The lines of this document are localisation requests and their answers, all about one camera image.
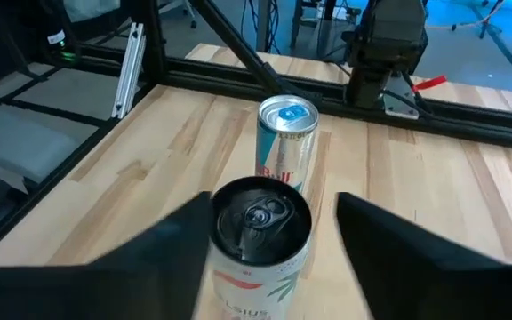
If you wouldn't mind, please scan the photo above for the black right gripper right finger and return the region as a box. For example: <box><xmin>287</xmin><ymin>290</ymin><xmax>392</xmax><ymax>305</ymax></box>
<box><xmin>334</xmin><ymin>191</ymin><xmax>512</xmax><ymax>320</ymax></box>

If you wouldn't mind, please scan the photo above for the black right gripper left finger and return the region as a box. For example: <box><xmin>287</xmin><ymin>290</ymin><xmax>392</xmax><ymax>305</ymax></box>
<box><xmin>0</xmin><ymin>190</ymin><xmax>213</xmax><ymax>320</ymax></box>

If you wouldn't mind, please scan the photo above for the white Celsius can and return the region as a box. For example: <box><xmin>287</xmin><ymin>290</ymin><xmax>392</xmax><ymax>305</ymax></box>
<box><xmin>204</xmin><ymin>176</ymin><xmax>314</xmax><ymax>320</ymax></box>

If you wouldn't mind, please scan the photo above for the grey padded mat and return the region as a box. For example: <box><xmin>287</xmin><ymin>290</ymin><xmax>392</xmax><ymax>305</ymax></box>
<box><xmin>13</xmin><ymin>66</ymin><xmax>144</xmax><ymax>121</ymax></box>
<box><xmin>0</xmin><ymin>104</ymin><xmax>100</xmax><ymax>186</ymax></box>

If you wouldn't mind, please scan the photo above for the blue silver Red Bull can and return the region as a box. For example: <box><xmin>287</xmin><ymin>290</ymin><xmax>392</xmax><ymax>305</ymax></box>
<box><xmin>254</xmin><ymin>93</ymin><xmax>320</xmax><ymax>195</ymax></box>

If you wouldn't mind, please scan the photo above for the silver aluminium extrusion bar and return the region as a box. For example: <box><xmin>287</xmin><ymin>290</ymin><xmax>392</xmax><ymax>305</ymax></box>
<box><xmin>111</xmin><ymin>21</ymin><xmax>146</xmax><ymax>120</ymax></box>

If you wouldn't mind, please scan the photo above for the black aluminium table frame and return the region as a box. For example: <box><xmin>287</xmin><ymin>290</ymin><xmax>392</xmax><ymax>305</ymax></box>
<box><xmin>0</xmin><ymin>0</ymin><xmax>512</xmax><ymax>263</ymax></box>

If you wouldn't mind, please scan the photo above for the red cable tag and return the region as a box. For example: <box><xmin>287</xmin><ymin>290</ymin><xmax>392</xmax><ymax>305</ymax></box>
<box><xmin>411</xmin><ymin>74</ymin><xmax>448</xmax><ymax>93</ymax></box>

